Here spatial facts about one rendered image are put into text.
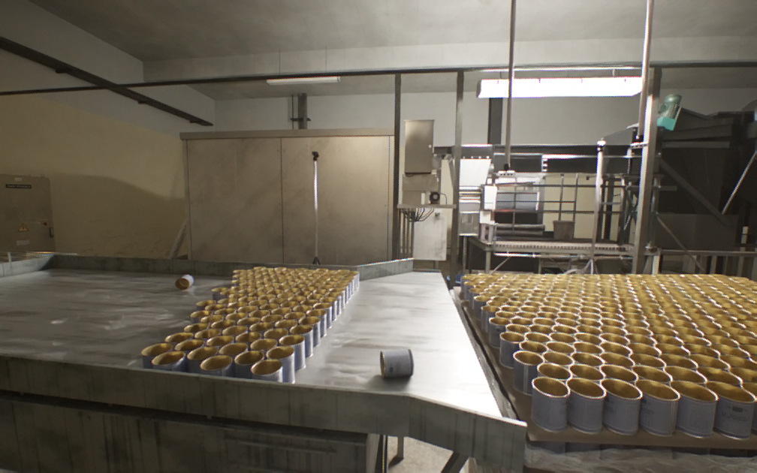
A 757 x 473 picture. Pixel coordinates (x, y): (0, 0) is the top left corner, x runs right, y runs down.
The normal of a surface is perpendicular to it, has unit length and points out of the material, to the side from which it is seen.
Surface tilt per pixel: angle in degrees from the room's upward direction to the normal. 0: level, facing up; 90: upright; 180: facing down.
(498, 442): 90
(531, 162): 90
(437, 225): 90
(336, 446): 90
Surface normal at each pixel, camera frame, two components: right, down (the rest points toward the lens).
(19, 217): 0.99, 0.02
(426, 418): -0.40, 0.09
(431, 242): -0.11, 0.10
